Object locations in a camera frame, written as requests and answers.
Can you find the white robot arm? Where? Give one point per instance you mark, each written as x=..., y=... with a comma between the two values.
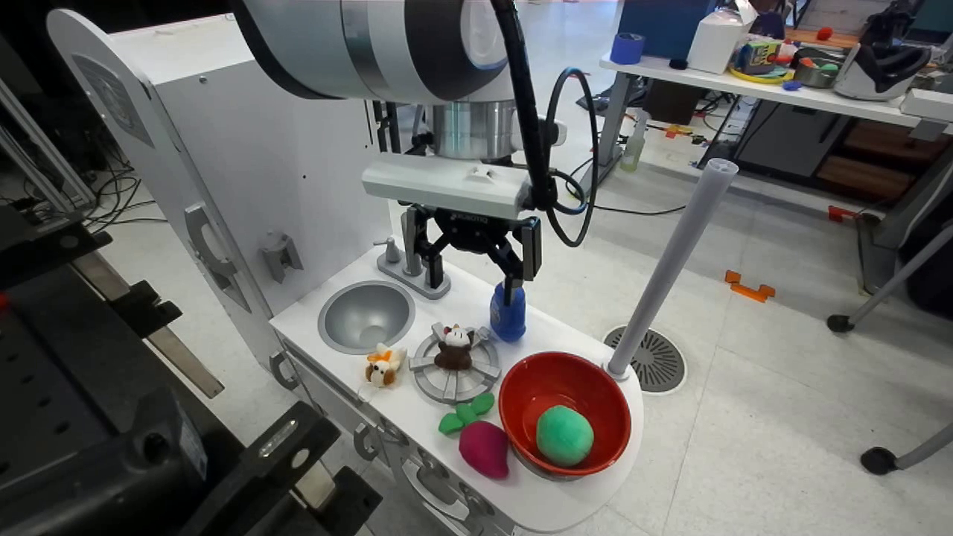
x=396, y=47

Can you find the blue bottle white cap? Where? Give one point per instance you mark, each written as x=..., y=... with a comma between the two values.
x=508, y=321

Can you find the black robot stand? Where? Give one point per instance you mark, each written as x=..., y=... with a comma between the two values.
x=91, y=419

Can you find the grey wrist camera bar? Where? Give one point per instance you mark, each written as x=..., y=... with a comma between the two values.
x=442, y=186

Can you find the magenta toy vegetable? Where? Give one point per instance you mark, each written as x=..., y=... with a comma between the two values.
x=486, y=451

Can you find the white toy kitchen unit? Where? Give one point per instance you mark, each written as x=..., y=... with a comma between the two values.
x=268, y=150

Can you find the grey cabinet latch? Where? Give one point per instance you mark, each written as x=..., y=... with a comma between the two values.
x=280, y=257

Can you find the red bowl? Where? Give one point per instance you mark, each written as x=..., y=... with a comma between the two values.
x=556, y=384

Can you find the grey pole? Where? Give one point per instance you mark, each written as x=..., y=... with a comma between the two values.
x=673, y=263

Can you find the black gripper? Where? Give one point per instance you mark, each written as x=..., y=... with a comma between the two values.
x=475, y=232

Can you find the grey toy stove burner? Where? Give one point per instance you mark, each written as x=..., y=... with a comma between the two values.
x=477, y=381

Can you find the round floor drain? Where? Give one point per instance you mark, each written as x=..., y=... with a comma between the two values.
x=658, y=361

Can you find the black white appliance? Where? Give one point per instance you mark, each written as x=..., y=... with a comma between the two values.
x=879, y=69

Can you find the blue cup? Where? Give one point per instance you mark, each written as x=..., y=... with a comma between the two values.
x=627, y=50

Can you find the colourful toy pile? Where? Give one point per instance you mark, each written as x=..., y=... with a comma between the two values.
x=764, y=62

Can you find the grey toy tap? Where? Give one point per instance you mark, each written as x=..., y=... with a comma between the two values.
x=410, y=248

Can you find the brown white plush monkey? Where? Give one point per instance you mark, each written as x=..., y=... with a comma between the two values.
x=453, y=346

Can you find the brown wooden drawers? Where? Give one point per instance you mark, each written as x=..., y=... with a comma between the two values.
x=879, y=165

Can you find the white table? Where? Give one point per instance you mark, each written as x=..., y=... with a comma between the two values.
x=694, y=78

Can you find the green ball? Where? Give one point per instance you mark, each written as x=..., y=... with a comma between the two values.
x=563, y=437

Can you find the black tripod leg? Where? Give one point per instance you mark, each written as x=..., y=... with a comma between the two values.
x=882, y=460
x=894, y=285

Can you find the white box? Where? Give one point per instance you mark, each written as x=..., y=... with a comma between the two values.
x=716, y=43

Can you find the grey toy sink basin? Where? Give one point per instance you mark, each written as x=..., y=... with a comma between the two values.
x=361, y=317

